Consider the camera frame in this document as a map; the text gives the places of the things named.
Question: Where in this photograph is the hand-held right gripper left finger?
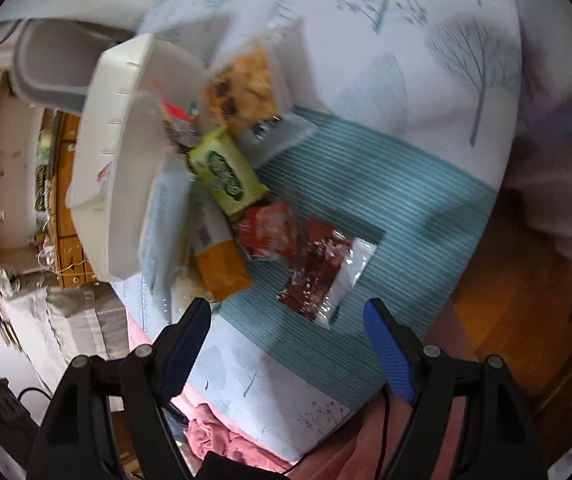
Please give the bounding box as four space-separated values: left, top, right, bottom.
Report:
26 297 212 480

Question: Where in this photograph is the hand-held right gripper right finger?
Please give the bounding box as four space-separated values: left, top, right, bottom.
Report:
363 298 549 480

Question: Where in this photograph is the dark dried fruit packet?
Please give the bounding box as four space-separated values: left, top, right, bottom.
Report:
277 216 378 330

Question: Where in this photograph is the red edged snack packet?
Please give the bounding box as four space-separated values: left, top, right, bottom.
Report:
231 201 309 262

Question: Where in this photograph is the green snack packet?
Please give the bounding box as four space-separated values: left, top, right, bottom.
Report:
187 126 270 218

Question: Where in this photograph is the white plastic bin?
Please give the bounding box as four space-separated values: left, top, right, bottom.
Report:
65 33 208 284

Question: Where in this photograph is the orange snack packet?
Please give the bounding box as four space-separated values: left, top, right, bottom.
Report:
188 195 253 302

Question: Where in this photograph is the pink cloth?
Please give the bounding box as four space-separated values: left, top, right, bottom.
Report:
128 300 482 480

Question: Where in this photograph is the pale translucent long packet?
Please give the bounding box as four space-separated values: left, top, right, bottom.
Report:
137 157 197 326

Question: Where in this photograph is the grey cloth cover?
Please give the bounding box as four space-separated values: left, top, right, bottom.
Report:
0 280 132 391

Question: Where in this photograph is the wooden desk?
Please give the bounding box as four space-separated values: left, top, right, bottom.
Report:
36 110 112 288

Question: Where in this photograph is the flat clear packet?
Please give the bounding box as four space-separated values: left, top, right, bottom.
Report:
240 110 319 168

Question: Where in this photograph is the small red packet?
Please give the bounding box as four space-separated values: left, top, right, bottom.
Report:
158 97 202 146

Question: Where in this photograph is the tree printed bedsheet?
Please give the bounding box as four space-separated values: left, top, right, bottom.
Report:
111 0 524 466

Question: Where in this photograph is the pale blurred cloth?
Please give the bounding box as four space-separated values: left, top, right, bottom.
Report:
506 10 572 291

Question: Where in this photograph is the clear packet of brown crisps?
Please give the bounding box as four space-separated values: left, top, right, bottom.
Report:
201 20 297 138

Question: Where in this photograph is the grey plastic chair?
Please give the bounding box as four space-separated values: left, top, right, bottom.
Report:
12 19 134 113

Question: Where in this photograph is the black cable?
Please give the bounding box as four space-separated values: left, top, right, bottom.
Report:
16 385 53 407

